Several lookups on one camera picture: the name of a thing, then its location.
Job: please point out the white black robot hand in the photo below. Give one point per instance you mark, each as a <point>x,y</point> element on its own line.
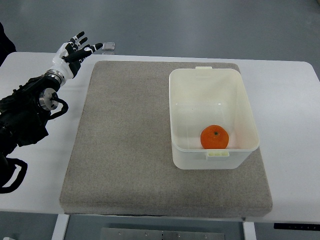
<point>70,56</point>

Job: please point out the orange fruit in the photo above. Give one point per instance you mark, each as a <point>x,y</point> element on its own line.
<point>214,137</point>

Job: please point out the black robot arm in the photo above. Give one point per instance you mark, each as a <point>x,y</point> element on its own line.
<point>25,113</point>

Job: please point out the white plastic box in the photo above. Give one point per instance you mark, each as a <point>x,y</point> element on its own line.
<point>203,96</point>

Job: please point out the small silver floor plate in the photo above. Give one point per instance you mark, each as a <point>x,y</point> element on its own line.
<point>108,46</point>

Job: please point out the person in dark clothes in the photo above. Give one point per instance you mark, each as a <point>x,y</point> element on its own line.
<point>6,45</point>

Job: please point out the grey felt mat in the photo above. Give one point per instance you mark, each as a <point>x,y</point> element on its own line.
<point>122,160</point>

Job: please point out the white table leg left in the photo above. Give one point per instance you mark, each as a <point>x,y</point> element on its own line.
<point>60,227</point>

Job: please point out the white table leg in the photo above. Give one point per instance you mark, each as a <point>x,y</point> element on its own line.
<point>249,230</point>
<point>60,227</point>

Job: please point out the white table leg right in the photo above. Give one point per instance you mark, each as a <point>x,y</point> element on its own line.
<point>249,230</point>

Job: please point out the black table control panel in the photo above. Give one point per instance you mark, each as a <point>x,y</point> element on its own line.
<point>297,226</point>

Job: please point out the metal base plate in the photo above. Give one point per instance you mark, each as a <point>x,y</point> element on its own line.
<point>108,233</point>

